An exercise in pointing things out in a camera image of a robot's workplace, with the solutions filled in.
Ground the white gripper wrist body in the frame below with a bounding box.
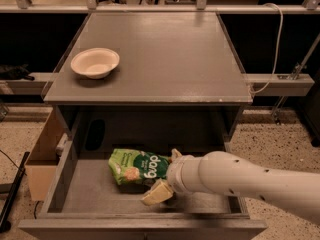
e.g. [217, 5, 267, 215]
[167, 155, 204, 193]

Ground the beige cardboard box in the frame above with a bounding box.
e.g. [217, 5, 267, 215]
[25, 111, 64, 201]

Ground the open grey top drawer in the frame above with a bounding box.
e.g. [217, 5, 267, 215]
[18, 113, 268, 240]

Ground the green rice chip bag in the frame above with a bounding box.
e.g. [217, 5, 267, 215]
[108, 149, 172, 185]

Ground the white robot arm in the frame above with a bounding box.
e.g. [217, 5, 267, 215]
[142, 151, 320, 225]

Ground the black stand leg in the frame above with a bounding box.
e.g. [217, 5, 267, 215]
[0, 152, 29, 233]

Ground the black object on rail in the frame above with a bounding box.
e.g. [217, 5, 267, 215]
[0, 64, 35, 81]

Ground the grey cabinet with counter top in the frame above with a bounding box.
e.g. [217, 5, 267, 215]
[45, 12, 252, 145]

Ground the thin black floor cable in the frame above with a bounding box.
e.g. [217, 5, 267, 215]
[0, 149, 42, 220]

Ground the grey metal frame rail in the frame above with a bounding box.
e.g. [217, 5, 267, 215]
[0, 0, 320, 98]

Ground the white paper bowl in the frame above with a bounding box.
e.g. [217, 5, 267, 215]
[70, 48, 120, 79]

